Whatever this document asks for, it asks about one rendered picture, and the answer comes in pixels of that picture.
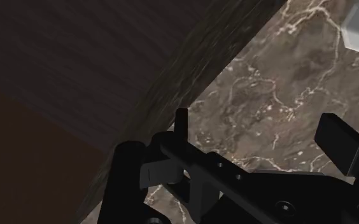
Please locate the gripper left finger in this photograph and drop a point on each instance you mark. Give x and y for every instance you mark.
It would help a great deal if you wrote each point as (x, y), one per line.
(129, 173)

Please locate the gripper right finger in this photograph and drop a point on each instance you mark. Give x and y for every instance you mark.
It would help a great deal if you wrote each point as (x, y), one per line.
(337, 139)

